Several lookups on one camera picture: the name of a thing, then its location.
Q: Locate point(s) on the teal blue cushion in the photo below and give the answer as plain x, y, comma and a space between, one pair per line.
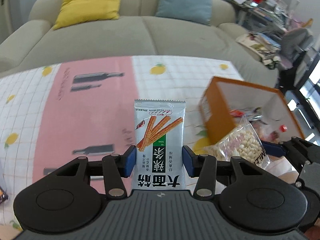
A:
197, 11

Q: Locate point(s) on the white candy Milini bag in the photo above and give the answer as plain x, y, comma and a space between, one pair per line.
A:
243, 142

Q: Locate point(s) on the red snack packet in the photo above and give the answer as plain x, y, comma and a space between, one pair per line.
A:
236, 113

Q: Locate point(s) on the orange cardboard box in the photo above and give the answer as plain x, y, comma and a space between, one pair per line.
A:
224, 98

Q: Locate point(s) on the silver spicy stick packet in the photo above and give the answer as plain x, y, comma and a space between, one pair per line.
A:
159, 140

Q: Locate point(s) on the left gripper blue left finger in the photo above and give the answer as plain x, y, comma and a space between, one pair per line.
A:
129, 160

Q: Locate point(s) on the cluttered bookshelf table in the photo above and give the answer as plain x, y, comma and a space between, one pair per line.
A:
267, 16

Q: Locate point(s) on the grey office chair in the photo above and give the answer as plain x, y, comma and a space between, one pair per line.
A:
293, 44

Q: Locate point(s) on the beige fabric sofa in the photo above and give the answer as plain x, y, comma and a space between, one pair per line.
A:
138, 31

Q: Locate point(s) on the pink white lemon tablecloth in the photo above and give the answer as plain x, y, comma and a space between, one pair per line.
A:
53, 114

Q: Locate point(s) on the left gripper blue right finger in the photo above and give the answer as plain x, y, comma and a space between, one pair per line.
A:
190, 161

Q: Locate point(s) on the yellow cushion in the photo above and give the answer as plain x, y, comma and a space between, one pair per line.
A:
74, 12

